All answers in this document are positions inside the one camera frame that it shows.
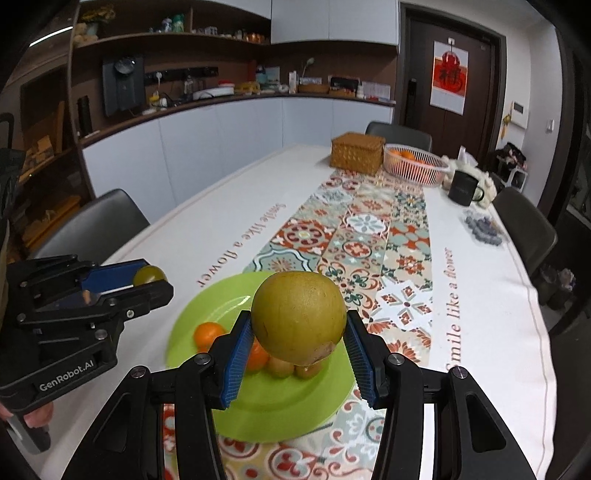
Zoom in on red wall poster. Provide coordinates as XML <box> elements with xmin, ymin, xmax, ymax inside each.
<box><xmin>430</xmin><ymin>39</ymin><xmax>469</xmax><ymax>114</ymax></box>

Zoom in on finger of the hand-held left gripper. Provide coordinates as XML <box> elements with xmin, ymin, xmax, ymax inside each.
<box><xmin>90</xmin><ymin>279</ymin><xmax>176</xmax><ymax>324</ymax></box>
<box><xmin>81</xmin><ymin>258</ymin><xmax>151</xmax><ymax>296</ymax></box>

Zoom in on woven wicker box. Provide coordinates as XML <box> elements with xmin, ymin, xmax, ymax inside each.
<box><xmin>331</xmin><ymin>132</ymin><xmax>385</xmax><ymax>175</ymax></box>

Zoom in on glass sliding door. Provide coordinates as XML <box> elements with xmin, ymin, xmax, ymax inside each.
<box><xmin>538</xmin><ymin>14</ymin><xmax>591</xmax><ymax>333</ymax></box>

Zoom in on wooden side rack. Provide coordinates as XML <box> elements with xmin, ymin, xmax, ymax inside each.
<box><xmin>0</xmin><ymin>46</ymin><xmax>88</xmax><ymax>259</ymax></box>

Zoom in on white cabinets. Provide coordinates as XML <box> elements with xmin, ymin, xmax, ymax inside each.
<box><xmin>270</xmin><ymin>0</ymin><xmax>400</xmax><ymax>46</ymax></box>
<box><xmin>81</xmin><ymin>95</ymin><xmax>398</xmax><ymax>208</ymax></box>

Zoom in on orange mandarin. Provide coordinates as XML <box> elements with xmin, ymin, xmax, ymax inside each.
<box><xmin>245</xmin><ymin>339</ymin><xmax>271</xmax><ymax>374</ymax></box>
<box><xmin>193</xmin><ymin>322</ymin><xmax>227</xmax><ymax>352</ymax></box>

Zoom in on grey chair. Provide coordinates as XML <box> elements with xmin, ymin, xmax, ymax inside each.
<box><xmin>30</xmin><ymin>188</ymin><xmax>151</xmax><ymax>264</ymax></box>
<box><xmin>492</xmin><ymin>187</ymin><xmax>557</xmax><ymax>278</ymax></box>
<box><xmin>365</xmin><ymin>121</ymin><xmax>432</xmax><ymax>151</ymax></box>

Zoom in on dark blue bumpy object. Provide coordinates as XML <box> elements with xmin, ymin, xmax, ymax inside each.
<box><xmin>464</xmin><ymin>210</ymin><xmax>503</xmax><ymax>246</ymax></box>

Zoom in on wooden wall shelf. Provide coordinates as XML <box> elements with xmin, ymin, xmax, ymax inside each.
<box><xmin>69</xmin><ymin>0</ymin><xmax>273</xmax><ymax>134</ymax></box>

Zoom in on green plate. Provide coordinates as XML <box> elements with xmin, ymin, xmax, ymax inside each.
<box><xmin>165</xmin><ymin>271</ymin><xmax>354</xmax><ymax>441</ymax></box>

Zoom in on black wall appliance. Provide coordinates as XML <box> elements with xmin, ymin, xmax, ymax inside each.
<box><xmin>102</xmin><ymin>56</ymin><xmax>145</xmax><ymax>117</ymax></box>

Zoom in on person's left hand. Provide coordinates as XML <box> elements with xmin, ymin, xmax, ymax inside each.
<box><xmin>23</xmin><ymin>403</ymin><xmax>54</xmax><ymax>431</ymax></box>

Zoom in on black and white box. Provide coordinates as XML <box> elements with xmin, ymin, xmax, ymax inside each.
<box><xmin>330</xmin><ymin>76</ymin><xmax>361</xmax><ymax>96</ymax></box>

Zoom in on white lower cabinets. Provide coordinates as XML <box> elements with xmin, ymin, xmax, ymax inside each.
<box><xmin>81</xmin><ymin>95</ymin><xmax>398</xmax><ymax>208</ymax></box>

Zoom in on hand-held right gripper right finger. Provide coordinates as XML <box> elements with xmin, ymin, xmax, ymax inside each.
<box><xmin>343</xmin><ymin>309</ymin><xmax>537</xmax><ymax>480</ymax></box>

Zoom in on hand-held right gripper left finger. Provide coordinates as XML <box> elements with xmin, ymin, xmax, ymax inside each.
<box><xmin>62</xmin><ymin>310</ymin><xmax>256</xmax><ymax>480</ymax></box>

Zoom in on dark bag on stool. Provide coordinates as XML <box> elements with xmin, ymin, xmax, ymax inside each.
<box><xmin>494</xmin><ymin>142</ymin><xmax>529</xmax><ymax>188</ymax></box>

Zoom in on dark brown door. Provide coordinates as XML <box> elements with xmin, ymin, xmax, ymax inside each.
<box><xmin>399</xmin><ymin>2</ymin><xmax>506</xmax><ymax>160</ymax></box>

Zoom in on small green tomato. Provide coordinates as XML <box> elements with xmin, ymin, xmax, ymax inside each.
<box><xmin>133</xmin><ymin>266</ymin><xmax>168</xmax><ymax>287</ymax></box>

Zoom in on teal picture card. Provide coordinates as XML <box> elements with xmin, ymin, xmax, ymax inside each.
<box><xmin>255</xmin><ymin>66</ymin><xmax>281</xmax><ymax>88</ymax></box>

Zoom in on patterned table runner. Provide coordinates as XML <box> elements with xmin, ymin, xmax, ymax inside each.
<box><xmin>161</xmin><ymin>168</ymin><xmax>435</xmax><ymax>480</ymax></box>

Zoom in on white upper cabinets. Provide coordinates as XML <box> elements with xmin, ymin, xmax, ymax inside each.
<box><xmin>270</xmin><ymin>0</ymin><xmax>400</xmax><ymax>46</ymax></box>

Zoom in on black mug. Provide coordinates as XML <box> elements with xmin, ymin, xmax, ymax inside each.
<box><xmin>447</xmin><ymin>169</ymin><xmax>485</xmax><ymax>207</ymax></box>

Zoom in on white plastic basket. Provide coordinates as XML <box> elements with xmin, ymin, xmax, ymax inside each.
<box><xmin>383</xmin><ymin>143</ymin><xmax>450</xmax><ymax>188</ymax></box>

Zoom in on brown kiwi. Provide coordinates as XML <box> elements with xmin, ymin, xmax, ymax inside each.
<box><xmin>294</xmin><ymin>360</ymin><xmax>324</xmax><ymax>380</ymax></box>
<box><xmin>267</xmin><ymin>355</ymin><xmax>295</xmax><ymax>379</ymax></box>

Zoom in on white desk calendar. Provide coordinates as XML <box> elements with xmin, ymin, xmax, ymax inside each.
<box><xmin>361</xmin><ymin>80</ymin><xmax>391</xmax><ymax>100</ymax></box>

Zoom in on large yellow pear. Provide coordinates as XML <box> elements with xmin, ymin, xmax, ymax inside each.
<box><xmin>252</xmin><ymin>271</ymin><xmax>348</xmax><ymax>365</ymax></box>

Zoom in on white appliance with red knob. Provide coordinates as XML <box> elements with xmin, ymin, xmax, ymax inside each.
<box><xmin>191</xmin><ymin>80</ymin><xmax>234</xmax><ymax>99</ymax></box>

